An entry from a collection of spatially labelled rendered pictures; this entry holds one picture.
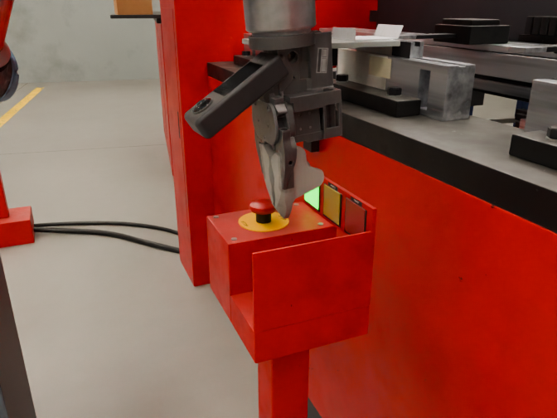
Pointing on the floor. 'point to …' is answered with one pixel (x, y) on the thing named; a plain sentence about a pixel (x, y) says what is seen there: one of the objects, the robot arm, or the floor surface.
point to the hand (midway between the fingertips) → (278, 208)
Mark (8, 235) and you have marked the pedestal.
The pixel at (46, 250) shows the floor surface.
